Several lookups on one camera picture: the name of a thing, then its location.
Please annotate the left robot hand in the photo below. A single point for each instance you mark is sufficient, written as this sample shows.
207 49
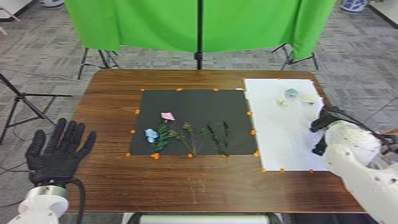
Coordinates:
56 156

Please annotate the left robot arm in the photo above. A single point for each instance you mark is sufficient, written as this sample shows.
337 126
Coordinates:
42 205

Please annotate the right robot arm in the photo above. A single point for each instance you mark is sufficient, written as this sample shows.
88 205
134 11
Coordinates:
367 163

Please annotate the blue flower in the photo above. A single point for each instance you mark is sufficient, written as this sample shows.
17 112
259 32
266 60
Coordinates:
152 135

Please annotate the black tripod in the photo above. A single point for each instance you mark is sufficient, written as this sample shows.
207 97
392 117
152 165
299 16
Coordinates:
24 100

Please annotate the pink flower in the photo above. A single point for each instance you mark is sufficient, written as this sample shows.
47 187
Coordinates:
168 116

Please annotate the green sprig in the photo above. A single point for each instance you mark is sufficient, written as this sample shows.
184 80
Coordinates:
189 138
221 138

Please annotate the dark mat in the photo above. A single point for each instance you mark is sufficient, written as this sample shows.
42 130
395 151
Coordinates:
202 110

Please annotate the black backdrop stand legs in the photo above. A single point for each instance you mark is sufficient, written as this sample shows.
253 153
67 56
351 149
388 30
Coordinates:
104 61
294 58

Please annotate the pale grey bar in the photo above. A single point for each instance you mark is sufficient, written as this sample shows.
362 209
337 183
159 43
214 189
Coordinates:
205 219

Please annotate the white sheet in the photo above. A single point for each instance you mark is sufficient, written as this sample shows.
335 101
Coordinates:
285 133

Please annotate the small white flower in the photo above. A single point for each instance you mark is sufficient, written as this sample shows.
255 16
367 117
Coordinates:
283 102

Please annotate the pale green flower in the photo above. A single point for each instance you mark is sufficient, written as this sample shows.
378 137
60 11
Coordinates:
292 93

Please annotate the black backdrop stand pole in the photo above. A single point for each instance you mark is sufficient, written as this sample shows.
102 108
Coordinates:
200 33

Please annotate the blue and white vase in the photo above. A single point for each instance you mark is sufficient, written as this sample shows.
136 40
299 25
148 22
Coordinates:
52 3
355 5

